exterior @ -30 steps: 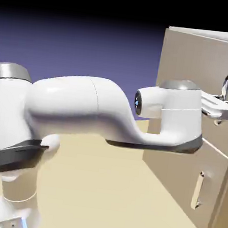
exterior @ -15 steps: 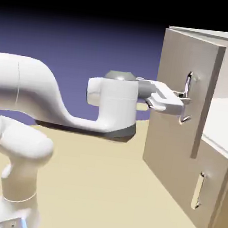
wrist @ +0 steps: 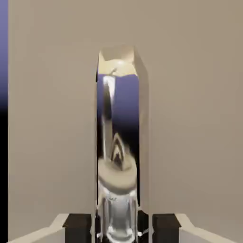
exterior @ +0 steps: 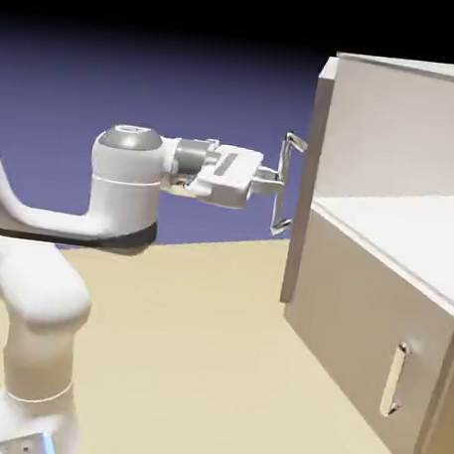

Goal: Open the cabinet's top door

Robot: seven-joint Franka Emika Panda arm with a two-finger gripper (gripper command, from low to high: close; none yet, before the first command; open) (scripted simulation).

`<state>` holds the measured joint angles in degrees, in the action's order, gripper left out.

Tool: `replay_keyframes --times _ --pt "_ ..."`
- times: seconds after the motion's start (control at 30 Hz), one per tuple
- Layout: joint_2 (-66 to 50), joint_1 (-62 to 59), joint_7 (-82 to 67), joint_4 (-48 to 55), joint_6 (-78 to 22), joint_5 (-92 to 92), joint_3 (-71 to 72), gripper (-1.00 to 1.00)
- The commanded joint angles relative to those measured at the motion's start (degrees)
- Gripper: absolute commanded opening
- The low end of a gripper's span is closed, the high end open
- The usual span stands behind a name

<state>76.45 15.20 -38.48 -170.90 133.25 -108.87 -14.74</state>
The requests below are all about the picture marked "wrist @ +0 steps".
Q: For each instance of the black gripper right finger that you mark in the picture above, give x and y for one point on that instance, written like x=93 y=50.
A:
x=165 y=227

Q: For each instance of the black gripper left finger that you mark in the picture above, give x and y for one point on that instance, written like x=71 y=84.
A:
x=77 y=227

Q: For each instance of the beige cabinet door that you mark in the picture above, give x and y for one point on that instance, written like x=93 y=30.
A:
x=189 y=114

